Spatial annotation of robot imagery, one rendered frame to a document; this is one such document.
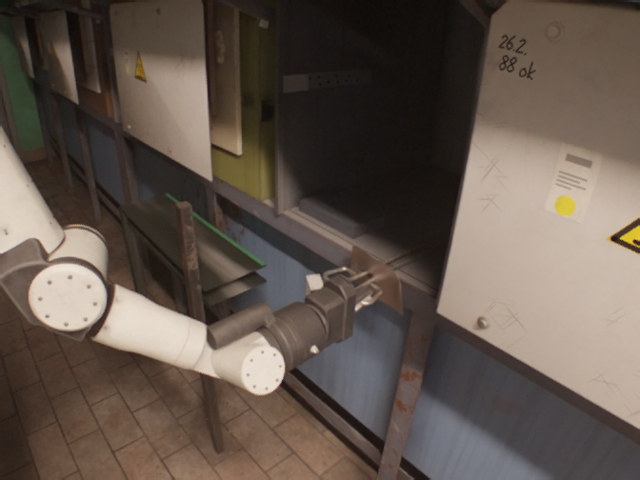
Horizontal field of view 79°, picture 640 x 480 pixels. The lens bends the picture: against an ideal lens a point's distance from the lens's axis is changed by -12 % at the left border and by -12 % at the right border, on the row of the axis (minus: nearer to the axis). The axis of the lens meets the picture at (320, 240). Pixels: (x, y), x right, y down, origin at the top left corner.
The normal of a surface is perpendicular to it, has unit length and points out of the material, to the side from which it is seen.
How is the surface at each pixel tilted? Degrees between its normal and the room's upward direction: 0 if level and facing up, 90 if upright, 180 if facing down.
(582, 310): 90
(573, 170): 90
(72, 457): 0
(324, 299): 1
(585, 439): 90
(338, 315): 90
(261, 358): 62
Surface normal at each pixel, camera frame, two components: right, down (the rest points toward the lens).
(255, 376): 0.61, -0.07
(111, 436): 0.04, -0.87
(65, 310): 0.40, 0.36
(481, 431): -0.74, 0.30
